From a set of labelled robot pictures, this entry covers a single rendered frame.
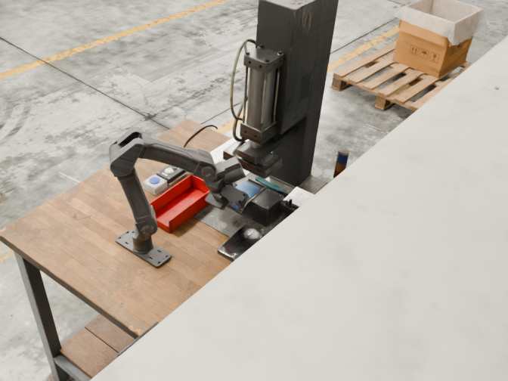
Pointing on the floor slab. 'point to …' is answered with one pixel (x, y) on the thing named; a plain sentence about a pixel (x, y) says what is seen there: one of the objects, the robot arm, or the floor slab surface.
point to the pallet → (372, 66)
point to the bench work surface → (110, 262)
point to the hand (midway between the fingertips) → (227, 202)
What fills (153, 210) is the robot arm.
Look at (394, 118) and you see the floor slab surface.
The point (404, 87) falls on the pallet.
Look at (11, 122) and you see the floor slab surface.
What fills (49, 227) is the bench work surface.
